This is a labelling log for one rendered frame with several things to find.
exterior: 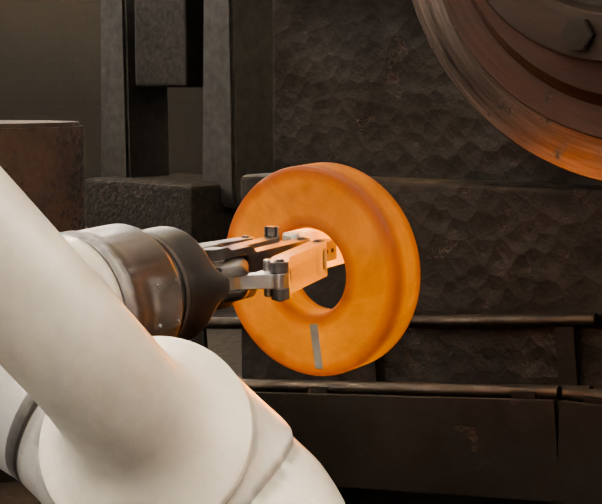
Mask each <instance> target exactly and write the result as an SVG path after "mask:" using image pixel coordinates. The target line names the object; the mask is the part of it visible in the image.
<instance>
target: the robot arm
mask: <svg viewBox="0 0 602 504"><path fill-rule="evenodd" d="M343 263H344V260H343V257H342V254H341V252H340V250H339V248H338V247H337V245H336V244H335V243H334V241H333V240H332V239H331V238H330V237H329V236H327V235H326V234H325V233H323V232H321V231H319V230H317V229H312V228H301V229H297V230H293V231H288V232H284V233H283V234H282V240H280V235H279V226H265V227H264V237H262V238H258V239H254V237H250V236H249V235H242V237H237V238H230V239H224V240H217V241H211V242H204V243H198V242H197V241H196V240H195V239H194V238H193V237H191V236H190V235H189V234H187V233H186V232H184V231H182V230H179V229H177V228H174V227H168V226H159V227H153V228H148V229H143V230H141V229H139V228H137V227H133V226H130V225H126V224H109V225H104V226H99V227H94V228H89V229H83V230H78V231H64V232H59V231H58V230H57V229H56V228H55V227H54V226H53V225H52V224H51V222H50V221H49V220H48V219H47V218H46V217H45V216H44V215H43V213H42V212H41V211H40V210H39V209H38V208H37V207H36V206H35V204H34V203H33V202H32V201H31V200H30V199H29V198H28V197H27V195H26V194H25V193H24V192H23V191H22V190H21V189H20V188H19V186H18V185H17V184H16V183H15V182H14V181H13V180H12V179H11V177H10V176H9V175H8V174H7V173H6V172H5V171H4V170H3V168H2V167H1V166H0V469H1V470H3V471H4V472H6V473H7V474H9V475H11V476H12V477H14V478H15V479H16V480H18V481H19V482H20V483H21V484H23V485H24V486H25V487H26V488H27V489H28V490H29V491H30V492H31V493H32V494H33V495H34V496H35V497H36V498H37V499H38V500H39V501H40V503H41V504H345V502H344V499H343V498H342V496H341V494H340V492H339V490H338V489H337V487H336V485H335V484H334V482H333V481H332V479H331V478H330V476H329V474H328V473H327V472H326V470H325V469H324V467H323V466H322V465H321V463H320V462H319V461H318V460H317V459H316V458H315V457H314V456H313V455H312V454H311V453H310V452H309V451H308V450H307V449H306V448H305V447H304V446H303V445H302V444H301V443H300V442H298V441H297V440H296V439H295V438H294V437H293V434H292V430H291V428H290V426H289V425H288V424H287V422H286V421H285V420H284V419H283V418H282V417H281V416H280V415H279V414H278V413H276V412H275V411H274V410H273V409H272V408H271V407H270V406H269V405H267V404H266V403H265V402H264V401H263V400H262V399H261V398H260V397H259V396H257V395H256V394H255V393H254V392H253V391H252V390H251V389H250V388H249V387H248V386H247V385H246V384H245V383H244V382H243V381H242V380H241V379H240V378H239V377H238V376H237V375H236V374H235V373H234V372H233V371H232V369H231V368H230V367H229V366H228V365H227V364H226V363H225V362H224V361H223V360H222V359H221V358H220V357H218V356H217V355H216V354H215V353H213V352H212V351H210V350H208V349H207V348H205V347H203V346H201V345H199V344H196V343H194V342H191V341H189V340H191V339H193V338H194V337H196V336H197V335H199V334H200V333H201V332H202V331H203V330H204V328H205V327H206V326H207V324H208V323H209V321H210V319H211V317H212V315H213V314H214V312H215V310H220V309H224V308H228V307H230V306H232V304H233V303H234V302H236V301H239V300H243V299H246V298H250V297H253V296H255V294H256V292H257V289H264V296H265V297H271V299H272V300H275V301H278V302H283V301H285V300H288V299H290V297H291V293H293V292H296V291H298V290H300V289H302V288H304V287H306V286H308V285H310V284H312V283H314V282H316V281H318V280H320V279H322V278H324V277H326V276H328V275H327V268H329V267H332V266H336V265H340V264H343Z"/></svg>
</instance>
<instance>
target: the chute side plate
mask: <svg viewBox="0 0 602 504"><path fill-rule="evenodd" d="M253 392H254V393H255V394H256V395H257V396H259V397H260V398H261V399H262V400H263V401H264V402H265V403H266V404H267V405H269V406H270V407H271V408H272V409H273V410H274V411H275V412H276V413H278V414H279V415H280V416H281V417H282V418H283V419H284V420H285V421H286V422H287V424H288V425H289V426H290V428H291V430H292V434H293V437H294V438H295V439H296V440H297V441H298V442H300V443H301V444H302V445H303V446H304V447H305V448H306V449H307V450H308V451H309V452H310V453H311V454H312V455H313V456H314V457H315V458H316V459H317V460H318V461H319V462H320V463H321V465H322V466H323V467H324V469H325V470H326V472H327V473H328V474H329V476H330V478H331V479H332V481H333V482H334V484H335V485H336V487H345V488H360V489H374V490H388V491H402V492H416V493H431V494H445V495H459V496H473V497H487V498H502V499H516V500H530V501H544V502H558V503H565V504H602V405H598V404H591V403H583V402H575V401H567V400H561V401H559V431H558V416H557V402H556V400H555V399H525V398H486V397H448V396H409V395H371V394H332V393H294V392H255V391H253Z"/></svg>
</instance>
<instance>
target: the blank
mask: <svg viewBox="0 0 602 504"><path fill-rule="evenodd" d="M265 226H279V235H280V240H282V234H283V233H284V232H288V231H293V230H297V229H301V228H312V229H317V230H319V231H321V232H323V233H325V234H326V235H327V236H329V237H330V238H331V239H332V240H333V241H334V243H335V244H336V245H337V247H338V248H339V250H340V252H341V254H342V257H343V260H344V263H345V268H346V285H345V290H344V293H343V296H342V298H341V300H340V301H339V302H338V304H337V305H336V306H335V307H334V308H333V309H329V308H325V307H322V306H320V305H318V304H316V303H315V302H314V301H312V300H311V299H310V298H309V297H308V295H307V294H306V293H305V292H304V290H303V288H302V289H300V290H298V291H296V292H293V293H291V297H290V299H288V300H285V301H283V302H278V301H275V300H272V299H271V297H265V296H264V289H257V292H256V294H255V296H253V297H250V298H246V299H243V300H239V301H236V302H234V303H233V306H234V309H235V311H236V313H237V316H238V318H239V320H240V321H241V323H242V325H243V327H244V328H245V330H246V331H247V333H248V334H249V336H250V337H251V338H252V339H253V341H254V342H255V343H256V344H257V345H258V346H259V347H260V348H261V349H262V350H263V351H264V352H265V353H266V354H267V355H268V356H270V357H271V358H272V359H274V360H275V361H277V362H278V363H280V364H282V365H284V366H285V367H288V368H290V369H292V370H295V371H297V372H301V373H304V374H309V375H315V376H331V375H337V374H341V373H345V372H348V371H350V370H353V369H356V368H358V367H361V366H364V365H366V364H369V363H371V362H373V361H375V360H377V359H379V358H380V357H382V356H383V355H384V354H386V353H387V352H388V351H389V350H390V349H391V348H393V346H394V345H395V344H396V343H397V342H398V341H399V340H400V338H401V337H402V335H403V334H404V332H405V331H406V329H407V327H408V325H409V323H410V321H411V319H412V317H413V314H414V311H415V308H416V305H417V301H418V296H419V290H420V260H419V253H418V248H417V244H416V241H415V237H414V234H413V232H412V229H411V227H410V224H409V222H408V220H407V218H406V216H405V214H404V213H403V211H402V209H401V208H400V206H399V205H398V203H397V202H396V201H395V200H394V198H393V197H392V196H391V195H390V194H389V193H388V191H387V190H385V189H384V188H383V187H382V186H381V185H380V184H379V183H378V182H376V181H375V180H374V179H372V178H371V177H369V176H368V175H366V174H365V173H363V172H361V171H359V170H357V169H355V168H352V167H349V166H346V165H343V164H338V163H330V162H319V163H311V164H304V165H298V166H292V167H287V168H284V169H281V170H278V171H276V172H274V173H272V174H270V175H268V176H267V177H265V178H264V179H262V180H261V181H260V182H258V183H257V184H256V185H255V186H254V187H253V188H252V189H251V190H250V191H249V193H248V194H247V195H246V196H245V198H244V199H243V200H242V202H241V203H240V205H239V207H238V208H237V210H236V212H235V215H234V217H233V219H232V222H231V225H230V228H229V232H228V236H227V239H230V238H237V237H242V235H249V236H250V237H254V239H258V238H262V237H264V227H265Z"/></svg>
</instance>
